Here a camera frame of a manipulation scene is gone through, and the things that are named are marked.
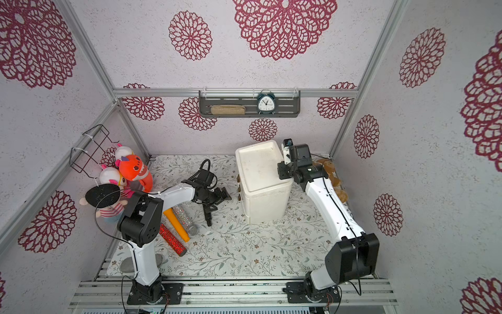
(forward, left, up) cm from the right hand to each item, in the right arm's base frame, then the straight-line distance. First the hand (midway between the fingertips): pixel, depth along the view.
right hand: (283, 163), depth 81 cm
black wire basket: (+5, +78, +8) cm, 78 cm away
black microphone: (-11, +35, -24) cm, 44 cm away
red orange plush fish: (+1, +68, -5) cm, 68 cm away
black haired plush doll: (-15, +72, -6) cm, 74 cm away
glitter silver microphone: (-20, +40, -21) cm, 50 cm away
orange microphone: (-18, +47, -22) cm, 55 cm away
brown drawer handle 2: (-3, +19, -15) cm, 25 cm away
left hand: (-5, +26, -23) cm, 35 cm away
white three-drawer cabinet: (-14, +8, -4) cm, 17 cm away
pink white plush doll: (-4, +73, -4) cm, 74 cm away
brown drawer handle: (-4, +19, -7) cm, 21 cm away
